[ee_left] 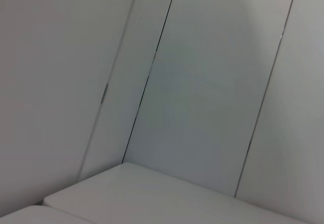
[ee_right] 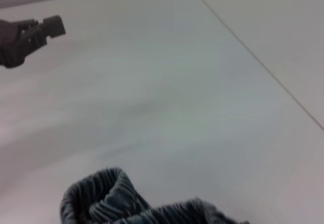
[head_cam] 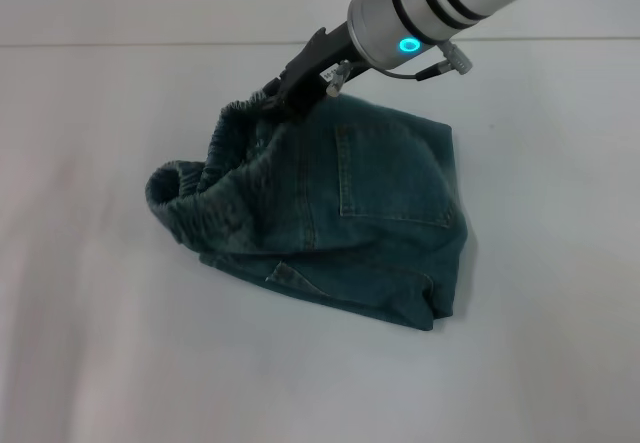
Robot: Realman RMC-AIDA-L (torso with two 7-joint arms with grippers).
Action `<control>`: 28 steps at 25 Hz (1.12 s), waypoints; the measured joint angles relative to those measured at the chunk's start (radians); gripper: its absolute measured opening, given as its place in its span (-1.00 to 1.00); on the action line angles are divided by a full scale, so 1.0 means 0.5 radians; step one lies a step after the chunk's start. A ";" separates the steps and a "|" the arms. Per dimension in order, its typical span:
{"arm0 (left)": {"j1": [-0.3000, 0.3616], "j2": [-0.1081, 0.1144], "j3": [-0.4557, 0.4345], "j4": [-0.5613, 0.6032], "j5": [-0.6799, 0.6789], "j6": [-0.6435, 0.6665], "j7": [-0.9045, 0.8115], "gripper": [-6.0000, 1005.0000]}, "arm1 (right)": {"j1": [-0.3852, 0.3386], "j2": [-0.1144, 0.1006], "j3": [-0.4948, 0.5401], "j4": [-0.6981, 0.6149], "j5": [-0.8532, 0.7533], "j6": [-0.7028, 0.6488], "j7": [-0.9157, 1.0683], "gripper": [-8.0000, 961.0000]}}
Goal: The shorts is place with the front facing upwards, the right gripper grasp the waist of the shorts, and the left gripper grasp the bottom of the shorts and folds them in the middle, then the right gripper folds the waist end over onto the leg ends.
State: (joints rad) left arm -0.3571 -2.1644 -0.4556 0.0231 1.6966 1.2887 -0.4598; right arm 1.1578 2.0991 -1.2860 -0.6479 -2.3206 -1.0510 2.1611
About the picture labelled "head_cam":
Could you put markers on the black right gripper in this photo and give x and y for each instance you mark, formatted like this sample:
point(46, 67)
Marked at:
point(320, 65)

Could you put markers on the blue denim shorts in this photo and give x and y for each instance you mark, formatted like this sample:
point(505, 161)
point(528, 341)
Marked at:
point(325, 223)

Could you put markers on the silver connector plug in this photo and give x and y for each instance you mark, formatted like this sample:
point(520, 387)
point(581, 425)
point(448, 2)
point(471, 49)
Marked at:
point(337, 80)

